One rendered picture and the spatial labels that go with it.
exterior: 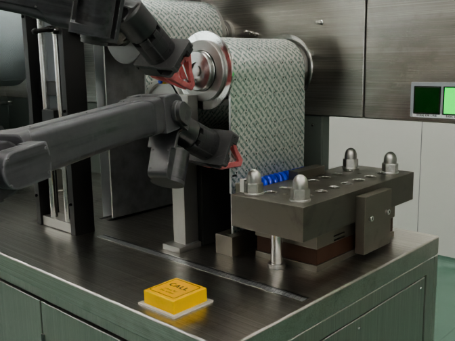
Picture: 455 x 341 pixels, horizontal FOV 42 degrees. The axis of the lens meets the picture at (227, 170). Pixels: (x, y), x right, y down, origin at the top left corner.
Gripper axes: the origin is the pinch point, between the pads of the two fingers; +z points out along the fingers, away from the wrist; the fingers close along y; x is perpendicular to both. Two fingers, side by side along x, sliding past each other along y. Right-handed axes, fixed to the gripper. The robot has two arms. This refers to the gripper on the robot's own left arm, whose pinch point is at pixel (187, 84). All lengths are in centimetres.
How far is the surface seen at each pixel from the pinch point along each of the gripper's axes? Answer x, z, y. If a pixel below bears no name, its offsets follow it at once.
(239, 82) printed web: 5.0, 4.6, 6.9
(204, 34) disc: 9.6, -3.1, 0.4
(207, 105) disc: -0.6, 5.6, 1.7
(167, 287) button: -35.4, 3.2, 16.6
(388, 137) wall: 138, 242, -84
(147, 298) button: -38.2, 1.9, 15.0
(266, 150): -0.5, 19.6, 8.3
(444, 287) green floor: 59, 261, -25
